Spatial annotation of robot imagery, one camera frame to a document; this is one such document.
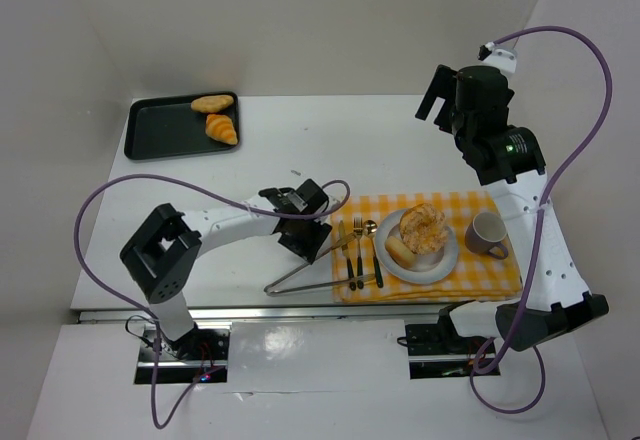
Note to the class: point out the black handled fork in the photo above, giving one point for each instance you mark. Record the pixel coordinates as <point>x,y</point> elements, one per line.
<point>358,232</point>

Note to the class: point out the black handled spoon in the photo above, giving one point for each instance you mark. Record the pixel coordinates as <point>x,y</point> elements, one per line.
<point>370,229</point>

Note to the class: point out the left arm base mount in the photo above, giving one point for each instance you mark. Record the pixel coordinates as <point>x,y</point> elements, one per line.
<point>202,358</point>

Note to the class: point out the black handled knife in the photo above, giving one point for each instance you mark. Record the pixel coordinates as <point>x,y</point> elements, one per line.
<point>345,252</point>

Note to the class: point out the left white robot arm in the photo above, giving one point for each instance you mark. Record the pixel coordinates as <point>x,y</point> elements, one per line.
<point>162,252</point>

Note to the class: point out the white plate blue rim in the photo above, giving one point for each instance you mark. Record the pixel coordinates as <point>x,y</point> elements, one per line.
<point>427,269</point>

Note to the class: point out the small ring bread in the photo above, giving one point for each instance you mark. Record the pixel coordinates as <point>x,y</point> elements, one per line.
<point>399,252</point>

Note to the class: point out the front aluminium rail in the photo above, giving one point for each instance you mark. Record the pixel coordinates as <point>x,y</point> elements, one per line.
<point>300,313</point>

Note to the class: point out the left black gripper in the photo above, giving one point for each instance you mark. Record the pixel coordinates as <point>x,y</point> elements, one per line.
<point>308,233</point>

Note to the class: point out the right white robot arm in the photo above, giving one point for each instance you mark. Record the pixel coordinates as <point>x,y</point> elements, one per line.
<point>509,164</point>

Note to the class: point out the striped croissant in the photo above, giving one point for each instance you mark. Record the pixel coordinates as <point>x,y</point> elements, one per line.
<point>220,128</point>

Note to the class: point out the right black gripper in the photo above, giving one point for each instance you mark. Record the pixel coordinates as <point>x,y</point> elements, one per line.
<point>445,98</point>

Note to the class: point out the oval bread roll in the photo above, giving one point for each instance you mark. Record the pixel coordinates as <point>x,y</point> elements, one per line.
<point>212,104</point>

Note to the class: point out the sugared round bread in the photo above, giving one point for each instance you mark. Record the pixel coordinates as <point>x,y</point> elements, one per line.
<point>422,229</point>

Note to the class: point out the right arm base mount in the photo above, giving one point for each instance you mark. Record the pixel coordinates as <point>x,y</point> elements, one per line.
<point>434,349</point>

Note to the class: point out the metal tongs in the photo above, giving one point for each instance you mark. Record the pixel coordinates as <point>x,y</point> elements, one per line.
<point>272,290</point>

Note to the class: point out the black baking tray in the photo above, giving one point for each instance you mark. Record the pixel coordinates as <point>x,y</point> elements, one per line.
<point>166,127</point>

